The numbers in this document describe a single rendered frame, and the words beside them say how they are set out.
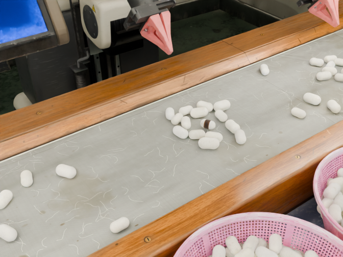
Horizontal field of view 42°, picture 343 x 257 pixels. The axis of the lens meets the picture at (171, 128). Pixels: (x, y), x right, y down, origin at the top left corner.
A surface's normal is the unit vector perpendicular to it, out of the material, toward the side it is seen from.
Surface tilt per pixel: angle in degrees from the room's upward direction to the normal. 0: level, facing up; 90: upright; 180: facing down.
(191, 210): 0
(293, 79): 0
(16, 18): 58
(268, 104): 0
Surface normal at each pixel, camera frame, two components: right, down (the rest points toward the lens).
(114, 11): 0.55, 0.58
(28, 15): 0.48, -0.04
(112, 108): 0.40, -0.25
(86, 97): -0.02, -0.82
